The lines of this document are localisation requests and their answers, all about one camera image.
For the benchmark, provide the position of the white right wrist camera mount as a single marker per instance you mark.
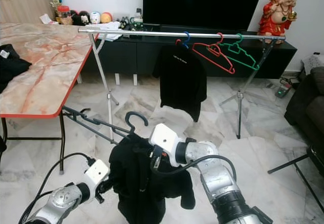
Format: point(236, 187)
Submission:
point(166, 136)

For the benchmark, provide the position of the black T-shirt white print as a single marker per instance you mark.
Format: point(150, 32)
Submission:
point(182, 84)

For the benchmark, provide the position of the red plastic hanger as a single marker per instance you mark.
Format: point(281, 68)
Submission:
point(214, 51)

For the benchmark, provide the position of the green plastic hanger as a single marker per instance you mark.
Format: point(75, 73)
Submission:
point(242, 53)

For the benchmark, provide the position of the blue plastic hanger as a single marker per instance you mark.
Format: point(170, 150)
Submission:
point(189, 37)

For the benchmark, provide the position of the grey remote in mug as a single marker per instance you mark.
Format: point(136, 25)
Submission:
point(137, 11)

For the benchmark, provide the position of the light wood cabinet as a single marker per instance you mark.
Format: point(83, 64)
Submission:
point(25, 5)

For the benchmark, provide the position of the black TV console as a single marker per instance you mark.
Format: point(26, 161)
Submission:
point(139, 56)

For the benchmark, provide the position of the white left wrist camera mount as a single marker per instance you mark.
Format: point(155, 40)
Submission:
point(97, 172)

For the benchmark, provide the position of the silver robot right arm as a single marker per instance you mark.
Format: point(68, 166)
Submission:
point(220, 181)

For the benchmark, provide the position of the gold figurine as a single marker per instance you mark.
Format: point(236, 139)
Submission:
point(56, 6)

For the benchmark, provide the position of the black and white panda toy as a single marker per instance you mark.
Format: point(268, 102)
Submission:
point(125, 23)

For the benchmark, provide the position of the dark navy garment yellow logo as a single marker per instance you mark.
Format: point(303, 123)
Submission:
point(139, 183)
point(12, 64)

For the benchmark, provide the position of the side table white lace cloth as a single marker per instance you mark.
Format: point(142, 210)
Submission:
point(314, 63)

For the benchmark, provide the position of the dark brown sofa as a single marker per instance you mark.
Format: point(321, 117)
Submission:
point(306, 113)

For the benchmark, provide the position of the round black toy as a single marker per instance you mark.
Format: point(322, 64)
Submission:
point(80, 18)

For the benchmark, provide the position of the white paper stack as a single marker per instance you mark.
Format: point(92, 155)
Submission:
point(109, 28)

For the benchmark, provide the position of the red laughing Buddha statue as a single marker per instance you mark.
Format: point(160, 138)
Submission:
point(277, 17)

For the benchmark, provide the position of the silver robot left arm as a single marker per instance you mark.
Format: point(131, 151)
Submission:
point(61, 203)

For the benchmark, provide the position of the green and white mug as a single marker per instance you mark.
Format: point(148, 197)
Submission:
point(137, 22)

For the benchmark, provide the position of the large black television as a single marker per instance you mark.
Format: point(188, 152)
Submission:
point(202, 4)

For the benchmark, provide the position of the round orange toy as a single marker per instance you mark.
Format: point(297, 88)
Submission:
point(106, 17)

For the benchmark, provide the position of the clear jar red lid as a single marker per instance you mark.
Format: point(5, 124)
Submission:
point(64, 15)

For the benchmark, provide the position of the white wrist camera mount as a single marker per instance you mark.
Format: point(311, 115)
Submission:
point(97, 172)
point(166, 136)

